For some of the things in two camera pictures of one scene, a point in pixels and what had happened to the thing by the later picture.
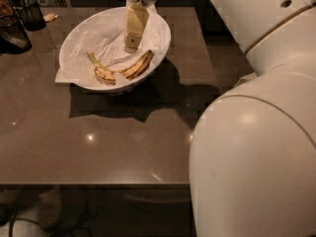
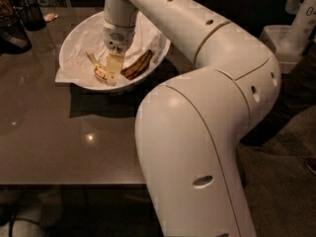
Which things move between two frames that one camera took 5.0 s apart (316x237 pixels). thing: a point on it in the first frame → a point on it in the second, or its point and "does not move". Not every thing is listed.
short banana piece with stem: (101, 71) does not move
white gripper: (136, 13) → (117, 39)
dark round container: (14, 38) does not move
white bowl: (93, 55) does not move
